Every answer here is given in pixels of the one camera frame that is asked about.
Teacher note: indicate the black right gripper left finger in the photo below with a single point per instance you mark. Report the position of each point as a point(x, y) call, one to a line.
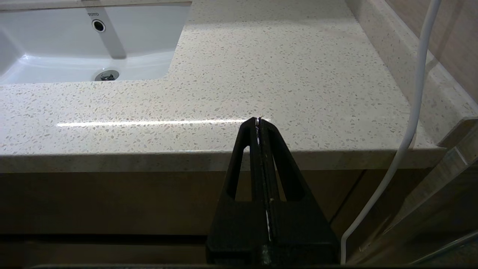
point(239, 231)

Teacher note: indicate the chrome sink drain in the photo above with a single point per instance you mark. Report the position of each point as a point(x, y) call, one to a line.
point(106, 75)

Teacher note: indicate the white ceramic sink basin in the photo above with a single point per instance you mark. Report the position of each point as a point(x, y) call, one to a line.
point(149, 37)

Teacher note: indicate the brown vanity cabinet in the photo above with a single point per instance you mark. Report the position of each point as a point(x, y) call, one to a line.
point(112, 201)

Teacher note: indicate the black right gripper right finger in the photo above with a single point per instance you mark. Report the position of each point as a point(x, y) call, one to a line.
point(298, 231)

